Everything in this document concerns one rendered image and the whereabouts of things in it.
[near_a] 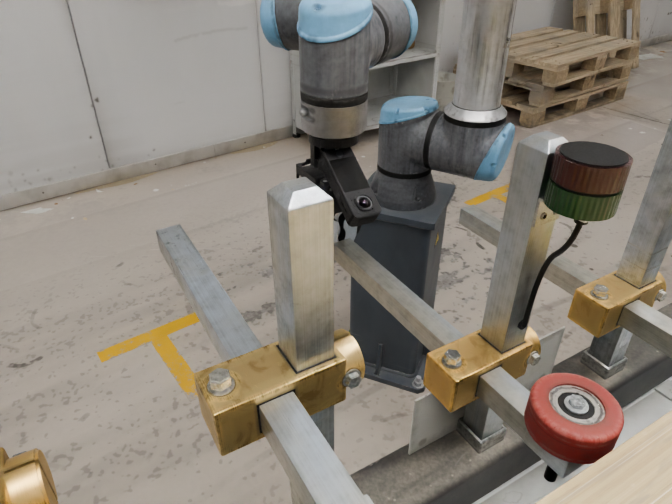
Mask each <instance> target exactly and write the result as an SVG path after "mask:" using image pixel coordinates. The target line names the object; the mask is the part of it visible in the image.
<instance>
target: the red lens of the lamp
mask: <svg viewBox="0 0 672 504"><path fill-rule="evenodd" d="M563 144H565V143H563ZM563 144H560V145H558V146H557V147H556V149H555V153H554V157H553V161H552V165H551V169H550V177H551V179H552V180H553V181H554V182H556V183H557V184H559V185H561V186H563V187H565V188H568V189H571V190H574V191H577V192H582V193H588V194H599V195H602V194H613V193H617V192H620V191H621V190H623V189H624V188H625V185H626V182H627V179H628V176H629V173H630V169H631V166H632V163H633V158H632V157H631V156H630V155H629V154H628V153H626V152H625V151H624V152H625V153H626V154H627V155H628V156H629V162H628V163H627V164H626V165H624V166H620V167H614V168H600V167H592V166H586V165H582V164H579V163H575V162H573V161H570V160H568V159H566V158H565V157H563V156H562V155H561V154H560V152H559V149H560V147H561V146H562V145H563Z"/></svg>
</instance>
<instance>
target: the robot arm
mask: <svg viewBox="0 0 672 504"><path fill-rule="evenodd" d="M516 3H517V0H464V6H463V15H462V24H461V33H460V42H459V51H458V60H457V69H456V78H455V87H454V96H453V100H452V101H451V102H450V103H449V104H447V105H446V106H445V107H444V112H443V111H438V108H439V104H438V102H437V100H436V99H434V98H431V97H426V96H405V97H398V98H394V99H391V100H389V101H387V102H385V103H384V104H383V105H382V107H381V113H380V120H379V138H378V159H377V170H376V173H375V175H374V177H373V179H372V182H371V184H370V185H369V183H368V181H367V179H366V177H365V175H364V173H363V171H362V169H361V167H360V165H359V163H358V161H357V159H356V157H355V155H354V153H353V151H352V149H351V147H352V146H354V145H356V144H357V143H358V141H359V135H360V134H361V133H363V132H364V131H365V130H366V128H367V102H368V79H369V69H370V68H372V67H374V66H376V65H379V64H381V63H383V62H385V61H387V60H389V59H394V58H397V57H399V56H400V55H402V54H403V53H404V52H405V51H406V50H407V49H408V48H409V47H410V46H411V45H412V43H413V42H414V40H415V37H416V34H417V30H418V17H417V13H416V10H415V7H414V5H413V3H412V2H411V1H410V0H262V1H261V5H260V23H261V28H262V30H263V34H264V36H265V38H266V39H267V41H268V42H269V43H270V44H271V45H273V46H275V47H278V48H283V49H285V50H287V51H290V50H297V51H299V68H300V96H301V97H300V101H301V109H300V111H299V114H300V116H301V127H302V130H303V131H304V132H305V133H307V134H308V141H309V143H310V158H309V159H306V161H305V162H302V163H298V164H296V179H297V178H299V175H300V176H301V177H306V178H308V179H309V180H310V181H312V182H313V183H314V184H316V185H317V186H318V187H319V188H321V189H322V190H323V191H324V192H326V193H327V194H328V195H330V196H331V197H332V198H333V200H334V243H335V242H338V241H342V240H345V239H348V238H351V239H352V240H353V241H354V239H355V237H356V235H357V233H359V231H360V228H361V226H362V225H364V224H368V223H372V222H374V221H375V220H376V219H377V217H378V216H379V214H380V213H381V211H382V209H381V207H384V208H387V209H391V210H397V211H415V210H420V209H424V208H426V207H428V206H430V205H432V204H433V203H434V201H435V199H436V187H435V184H434V180H433V177H432V173H431V170H435V171H440V172H444V173H448V174H453V175H457V176H461V177H466V178H470V179H474V180H482V181H493V180H495V179H496V178H497V177H498V175H499V174H500V172H501V171H502V169H503V167H504V165H505V162H506V160H507V158H508V155H509V152H510V149H511V146H512V143H513V139H514V134H515V126H514V125H513V124H511V123H506V117H507V110H506V109H505V108H504V107H503V106H502V104H501V103H500V102H501V96H502V90H503V84H504V78H505V71H506V65H507V59H508V53H509V47H510V41H511V34H512V28H513V22H514V16H515V10H516ZM308 164H310V165H308ZM305 165H308V166H305ZM302 166H304V167H302ZM380 206H381V207H380ZM336 213H339V214H338V215H335V214H336ZM337 235H338V240H337Z"/></svg>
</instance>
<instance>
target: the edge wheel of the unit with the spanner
mask: <svg viewBox="0 0 672 504"><path fill-rule="evenodd" d="M524 420H525V425H526V428H527V430H528V432H529V434H530V436H531V437H532V438H533V440H534V441H535V442H536V443H537V444H538V445H539V446H540V447H541V448H543V449H544V450H545V451H547V452H548V453H550V454H551V455H553V456H555V457H557V458H559V459H562V460H564V461H567V462H571V463H576V464H593V463H595V462H596V461H598V460H599V459H601V458H602V457H603V456H605V455H606V454H608V453H609V452H611V451H612V450H613V449H614V447H615V444H616V442H617V440H618V438H619V436H620V433H621V431H622V429H623V426H624V415H623V411H622V409H621V406H620V405H619V403H618V401H617V400H616V399H615V398H614V396H613V395H612V394H611V393H610V392H608V391H607V390H606V389H605V388H604V387H602V386H601V385H599V384H598V383H596V382H594V381H592V380H590V379H588V378H585V377H582V376H579V375H575V374H570V373H553V374H548V375H545V376H543V377H541V378H540V379H538V380H537V381H536V382H535V383H534V385H533V386H532V388H531V391H530V395H529V398H528V401H527V405H526V408H525V412H524ZM557 476H558V474H557V473H556V472H555V471H554V470H553V469H552V468H550V467H549V466H548V465H547V467H546V470H545V472H544V478H545V479H546V480H547V481H548V482H555V481H556V478H557Z"/></svg>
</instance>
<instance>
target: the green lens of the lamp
mask: <svg viewBox="0 0 672 504"><path fill-rule="evenodd" d="M623 191H624V189H623V190H621V191H620V192H619V193H617V194H615V195H611V196H605V197H594V196H585V195H580V194H576V193H572V192H569V191H567V190H564V189H562V188H560V187H559V186H557V185H556V184H555V183H554V182H553V181H552V179H551V177H550V175H549V178H548V182H547V186H546V190H545V194H544V199H543V201H544V204H545V205H546V206H547V207H548V208H549V209H550V210H552V211H553V212H555V213H557V214H559V215H562V216H564V217H567V218H571V219H575V220H581V221H604V220H608V219H610V218H612V217H614V216H615V214H616V212H617V209H618V206H619V203H620V200H621V197H622V194H623Z"/></svg>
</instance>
